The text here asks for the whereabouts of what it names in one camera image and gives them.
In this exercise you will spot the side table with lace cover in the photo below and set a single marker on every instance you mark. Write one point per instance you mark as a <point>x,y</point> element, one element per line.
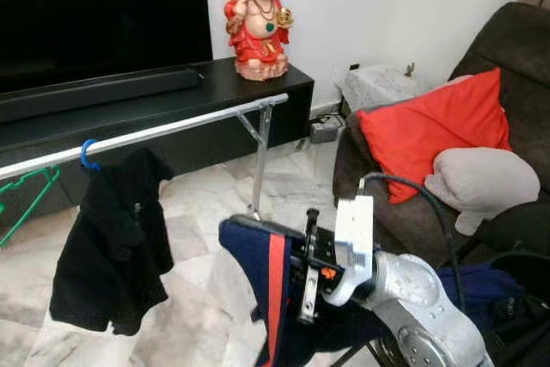
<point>378,88</point>

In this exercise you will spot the red laughing Buddha statue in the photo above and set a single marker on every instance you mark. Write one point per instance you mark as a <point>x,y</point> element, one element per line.
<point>258,40</point>

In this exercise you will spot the black shirt with green logo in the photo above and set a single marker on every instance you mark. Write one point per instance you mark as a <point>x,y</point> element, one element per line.
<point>112,247</point>

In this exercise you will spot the black soundbar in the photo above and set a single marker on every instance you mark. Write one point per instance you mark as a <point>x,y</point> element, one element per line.
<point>103,94</point>

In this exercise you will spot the small brass ornament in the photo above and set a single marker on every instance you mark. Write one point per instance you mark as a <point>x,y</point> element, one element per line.
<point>410,69</point>

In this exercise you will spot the black television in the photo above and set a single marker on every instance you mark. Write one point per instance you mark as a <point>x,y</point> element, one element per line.
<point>103,15</point>

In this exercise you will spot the navy shirt red striped collar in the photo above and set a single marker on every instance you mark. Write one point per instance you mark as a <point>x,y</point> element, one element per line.
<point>249,281</point>

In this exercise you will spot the red cushion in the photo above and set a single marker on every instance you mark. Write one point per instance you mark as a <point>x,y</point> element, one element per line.
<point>438,126</point>

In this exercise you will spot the dark brown sofa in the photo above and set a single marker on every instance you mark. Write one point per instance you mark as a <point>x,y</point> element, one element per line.
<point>507,49</point>

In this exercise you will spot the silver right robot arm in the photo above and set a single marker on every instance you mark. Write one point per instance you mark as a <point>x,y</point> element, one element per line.
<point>412,315</point>

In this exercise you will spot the grey power strip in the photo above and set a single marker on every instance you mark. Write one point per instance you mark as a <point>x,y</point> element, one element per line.
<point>326,129</point>

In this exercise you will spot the silver metal clothes rack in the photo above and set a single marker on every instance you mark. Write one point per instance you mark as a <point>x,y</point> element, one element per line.
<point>172,127</point>

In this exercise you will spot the beige cushion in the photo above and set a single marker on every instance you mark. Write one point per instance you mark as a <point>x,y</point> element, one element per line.
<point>481,182</point>

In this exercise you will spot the blue plastic hanger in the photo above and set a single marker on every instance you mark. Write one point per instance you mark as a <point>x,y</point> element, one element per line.
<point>84,156</point>

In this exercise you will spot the black TV cabinet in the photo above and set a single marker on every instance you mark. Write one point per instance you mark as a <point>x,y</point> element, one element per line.
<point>215,118</point>

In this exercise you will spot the green plastic hanger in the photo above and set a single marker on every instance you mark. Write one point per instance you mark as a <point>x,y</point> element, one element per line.
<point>34,199</point>

